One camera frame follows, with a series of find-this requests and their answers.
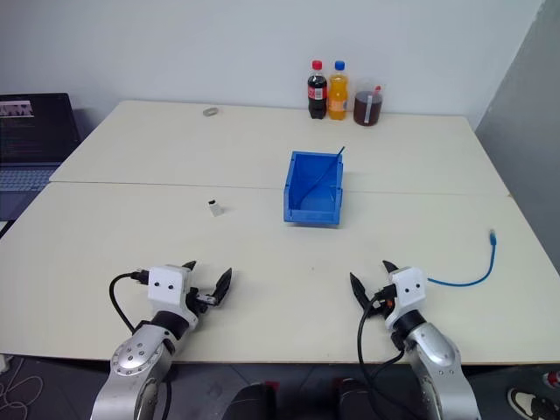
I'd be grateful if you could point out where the cola bottle red cap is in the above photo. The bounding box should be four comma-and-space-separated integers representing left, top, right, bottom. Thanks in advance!
306, 59, 330, 121

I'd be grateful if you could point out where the black and white shoe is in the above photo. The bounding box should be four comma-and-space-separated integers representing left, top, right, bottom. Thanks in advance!
507, 386, 560, 420

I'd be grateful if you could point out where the blue plastic storage bin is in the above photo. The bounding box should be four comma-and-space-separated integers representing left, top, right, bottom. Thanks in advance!
282, 150, 345, 229

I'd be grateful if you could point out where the blue cable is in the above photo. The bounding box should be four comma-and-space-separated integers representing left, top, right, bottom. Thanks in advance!
426, 227, 501, 289

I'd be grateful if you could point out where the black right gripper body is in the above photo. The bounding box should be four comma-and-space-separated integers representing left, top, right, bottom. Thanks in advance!
368, 283, 397, 321

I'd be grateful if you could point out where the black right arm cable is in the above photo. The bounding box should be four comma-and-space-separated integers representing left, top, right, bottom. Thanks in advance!
357, 286, 406, 387

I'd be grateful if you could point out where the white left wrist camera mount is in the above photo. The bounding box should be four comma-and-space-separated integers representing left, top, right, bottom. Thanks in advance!
147, 264, 194, 317

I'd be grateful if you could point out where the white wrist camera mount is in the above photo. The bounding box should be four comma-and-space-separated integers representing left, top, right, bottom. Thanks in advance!
147, 264, 194, 317
386, 266, 428, 330

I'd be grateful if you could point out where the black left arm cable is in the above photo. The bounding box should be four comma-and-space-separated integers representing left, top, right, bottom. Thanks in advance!
108, 269, 152, 334

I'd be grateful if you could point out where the white floor cable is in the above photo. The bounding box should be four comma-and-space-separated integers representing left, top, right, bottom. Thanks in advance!
0, 354, 46, 420

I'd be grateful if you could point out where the orange soda bottle blue cap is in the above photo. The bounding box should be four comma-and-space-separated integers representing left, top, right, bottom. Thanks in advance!
327, 59, 350, 122

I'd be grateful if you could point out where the dark open laptop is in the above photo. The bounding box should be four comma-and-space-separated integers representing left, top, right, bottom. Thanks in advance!
0, 92, 84, 222

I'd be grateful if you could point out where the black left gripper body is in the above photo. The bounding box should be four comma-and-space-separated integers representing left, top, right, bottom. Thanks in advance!
185, 267, 220, 327

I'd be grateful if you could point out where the clear jar brown liquid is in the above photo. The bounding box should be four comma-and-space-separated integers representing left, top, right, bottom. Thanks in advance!
353, 78, 386, 129

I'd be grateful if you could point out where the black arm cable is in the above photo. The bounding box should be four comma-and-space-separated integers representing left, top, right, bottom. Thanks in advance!
357, 286, 406, 387
108, 269, 152, 334

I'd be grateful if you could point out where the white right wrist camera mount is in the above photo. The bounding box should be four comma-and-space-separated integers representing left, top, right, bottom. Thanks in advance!
386, 266, 428, 330

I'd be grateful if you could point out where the thin blue rod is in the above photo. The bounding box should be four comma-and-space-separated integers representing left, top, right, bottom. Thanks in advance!
296, 145, 347, 207

